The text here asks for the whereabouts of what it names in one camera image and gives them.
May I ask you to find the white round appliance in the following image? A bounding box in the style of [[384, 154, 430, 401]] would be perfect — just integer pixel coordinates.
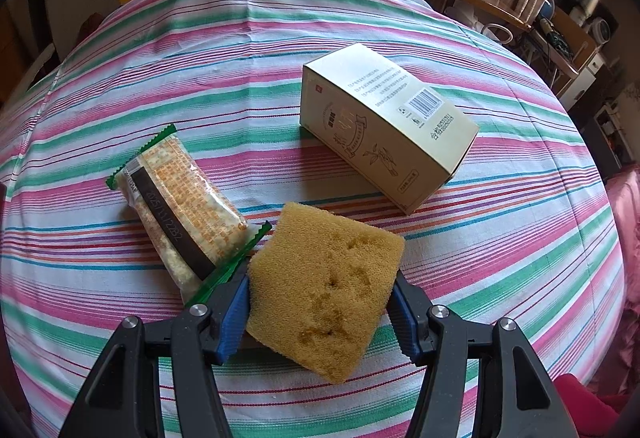
[[590, 16, 614, 45]]

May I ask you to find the red cloth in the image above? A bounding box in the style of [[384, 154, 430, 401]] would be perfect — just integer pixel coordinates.
[[555, 373, 640, 438]]

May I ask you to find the brown cardboard box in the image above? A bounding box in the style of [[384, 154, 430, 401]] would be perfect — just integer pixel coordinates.
[[545, 8, 601, 74]]

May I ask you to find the yellow sponge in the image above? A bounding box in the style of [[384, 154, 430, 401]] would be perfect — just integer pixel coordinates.
[[246, 202, 406, 385]]

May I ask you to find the striped tablecloth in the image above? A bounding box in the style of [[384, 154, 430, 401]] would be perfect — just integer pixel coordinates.
[[0, 0, 628, 438]]

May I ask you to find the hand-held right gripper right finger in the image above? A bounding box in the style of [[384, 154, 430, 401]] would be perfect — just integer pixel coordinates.
[[387, 271, 583, 438]]

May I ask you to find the green-edged snack packet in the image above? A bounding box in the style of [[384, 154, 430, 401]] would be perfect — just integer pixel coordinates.
[[106, 124, 273, 308]]

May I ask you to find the pink blanket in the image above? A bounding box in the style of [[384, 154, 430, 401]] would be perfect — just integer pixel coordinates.
[[605, 168, 640, 369]]

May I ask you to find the beige cardboard box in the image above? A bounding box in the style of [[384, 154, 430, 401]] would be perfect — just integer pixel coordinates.
[[300, 43, 481, 216]]

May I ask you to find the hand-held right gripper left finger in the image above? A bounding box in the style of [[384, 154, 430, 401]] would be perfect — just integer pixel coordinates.
[[57, 263, 251, 438]]

